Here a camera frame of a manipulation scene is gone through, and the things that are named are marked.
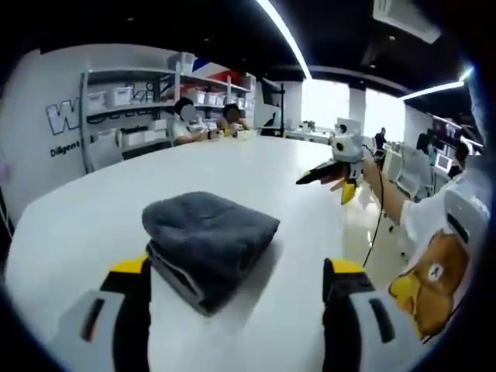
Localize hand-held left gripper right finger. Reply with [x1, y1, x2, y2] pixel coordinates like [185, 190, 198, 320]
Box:
[322, 257, 427, 372]

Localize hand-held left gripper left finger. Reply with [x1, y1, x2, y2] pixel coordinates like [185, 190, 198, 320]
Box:
[46, 255, 152, 372]

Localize grey towel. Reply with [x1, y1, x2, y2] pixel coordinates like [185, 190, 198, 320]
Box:
[141, 190, 282, 317]

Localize white table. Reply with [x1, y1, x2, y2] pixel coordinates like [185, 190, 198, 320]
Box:
[3, 134, 369, 372]

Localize black monitor on stand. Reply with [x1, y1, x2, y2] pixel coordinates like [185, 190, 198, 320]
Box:
[259, 77, 288, 137]

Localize ceiling light strip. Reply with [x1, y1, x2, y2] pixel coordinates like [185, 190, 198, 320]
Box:
[402, 69, 476, 102]
[255, 0, 311, 78]

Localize white chest device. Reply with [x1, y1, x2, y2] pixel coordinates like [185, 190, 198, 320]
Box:
[441, 181, 491, 253]

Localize ceiling air conditioner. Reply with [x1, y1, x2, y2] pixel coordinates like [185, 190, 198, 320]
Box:
[372, 0, 443, 43]

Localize grey metal storage shelf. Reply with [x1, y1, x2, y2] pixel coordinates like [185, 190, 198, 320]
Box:
[79, 52, 259, 174]

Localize shelf with white boxes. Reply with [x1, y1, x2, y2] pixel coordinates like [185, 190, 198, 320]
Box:
[87, 53, 253, 150]

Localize white lettered partition panel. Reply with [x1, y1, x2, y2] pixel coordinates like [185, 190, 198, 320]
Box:
[0, 46, 175, 187]

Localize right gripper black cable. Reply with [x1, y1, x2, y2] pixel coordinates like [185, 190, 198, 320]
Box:
[360, 143, 387, 270]

